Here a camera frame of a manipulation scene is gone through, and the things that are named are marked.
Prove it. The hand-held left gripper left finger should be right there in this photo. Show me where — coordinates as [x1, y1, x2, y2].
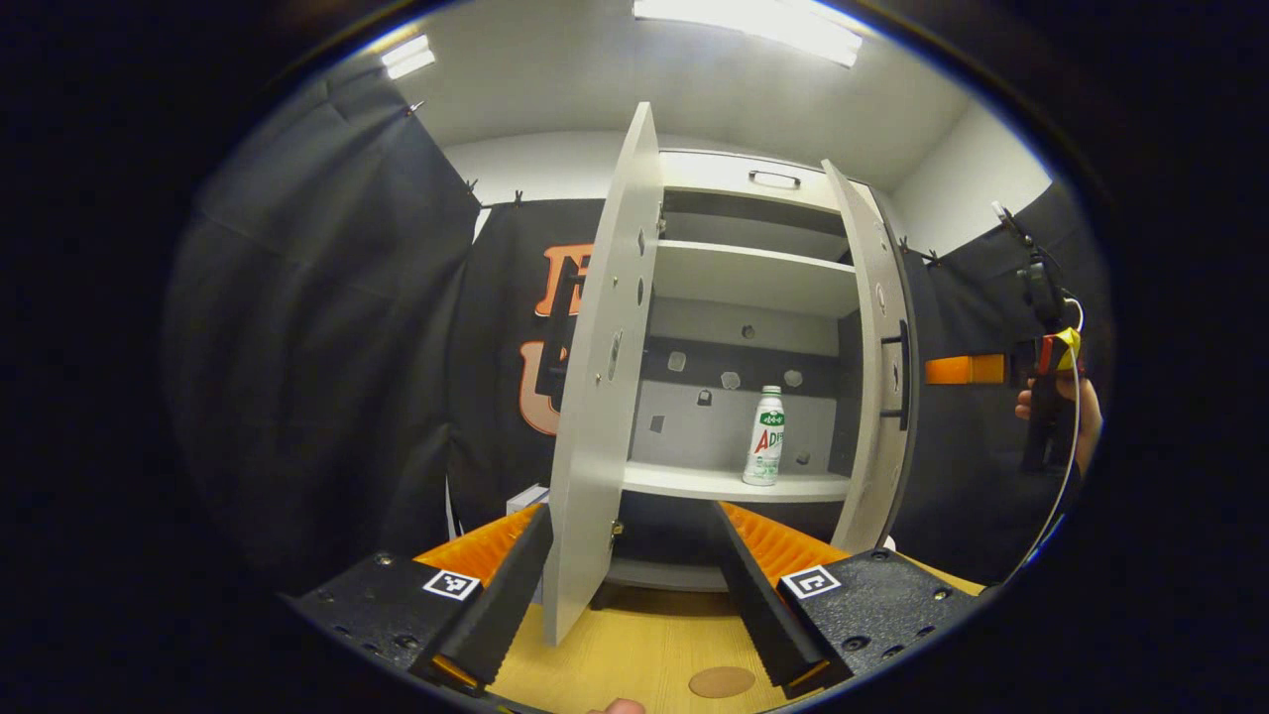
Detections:
[283, 503, 554, 695]

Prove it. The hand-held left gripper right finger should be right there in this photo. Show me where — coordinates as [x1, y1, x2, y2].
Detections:
[711, 501, 984, 697]

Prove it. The white cabinet door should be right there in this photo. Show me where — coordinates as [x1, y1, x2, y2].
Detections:
[543, 101, 663, 648]
[821, 159, 921, 556]

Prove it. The white green drink bottle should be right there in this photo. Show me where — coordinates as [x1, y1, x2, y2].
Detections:
[742, 385, 786, 487]

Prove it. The round brown coaster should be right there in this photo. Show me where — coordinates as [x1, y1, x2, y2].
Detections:
[689, 666, 756, 698]

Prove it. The white cabinet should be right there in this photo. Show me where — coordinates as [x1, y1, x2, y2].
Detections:
[605, 149, 893, 596]

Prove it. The white cabinet drawer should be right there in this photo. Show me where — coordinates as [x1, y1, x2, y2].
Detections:
[659, 149, 859, 214]

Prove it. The black backdrop cloth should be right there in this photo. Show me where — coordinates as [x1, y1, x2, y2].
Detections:
[164, 64, 1116, 596]

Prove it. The narrow ceiling light strip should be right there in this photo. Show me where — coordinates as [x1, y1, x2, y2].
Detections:
[382, 35, 437, 80]

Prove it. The white cable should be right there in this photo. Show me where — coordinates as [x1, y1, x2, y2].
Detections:
[1006, 297, 1088, 586]

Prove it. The black door handle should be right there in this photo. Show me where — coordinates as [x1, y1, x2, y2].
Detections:
[880, 319, 911, 431]

